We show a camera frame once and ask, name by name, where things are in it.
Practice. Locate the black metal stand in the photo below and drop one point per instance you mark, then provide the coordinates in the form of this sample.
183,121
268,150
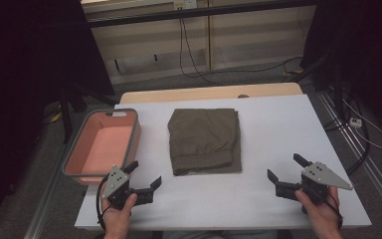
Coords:
65,116

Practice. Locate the olive green pants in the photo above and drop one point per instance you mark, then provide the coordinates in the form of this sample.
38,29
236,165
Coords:
204,139

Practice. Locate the aluminium floor rail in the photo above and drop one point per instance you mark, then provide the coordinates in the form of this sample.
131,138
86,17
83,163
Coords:
378,179
43,212

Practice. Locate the black horizontal metal bar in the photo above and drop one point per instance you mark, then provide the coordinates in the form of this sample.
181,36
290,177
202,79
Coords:
195,13

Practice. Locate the person's right hand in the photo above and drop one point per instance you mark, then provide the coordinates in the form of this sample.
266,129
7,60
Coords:
325,215

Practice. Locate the white wall outlet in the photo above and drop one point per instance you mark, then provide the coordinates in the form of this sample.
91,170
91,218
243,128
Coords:
185,4

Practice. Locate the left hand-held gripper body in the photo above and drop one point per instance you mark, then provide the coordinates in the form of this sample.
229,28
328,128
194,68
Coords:
116,181

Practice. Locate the black curtain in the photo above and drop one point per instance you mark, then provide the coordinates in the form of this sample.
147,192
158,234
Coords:
361,49
20,83

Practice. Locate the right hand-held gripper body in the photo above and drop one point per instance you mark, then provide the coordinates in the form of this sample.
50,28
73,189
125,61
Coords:
318,176

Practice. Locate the white power strip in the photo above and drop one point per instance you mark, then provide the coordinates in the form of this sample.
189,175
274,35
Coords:
355,122

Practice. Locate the person's left hand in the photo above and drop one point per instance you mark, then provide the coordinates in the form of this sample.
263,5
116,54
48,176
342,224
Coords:
117,220

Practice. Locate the pink storage basket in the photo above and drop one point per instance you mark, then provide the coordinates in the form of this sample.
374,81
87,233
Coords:
106,146

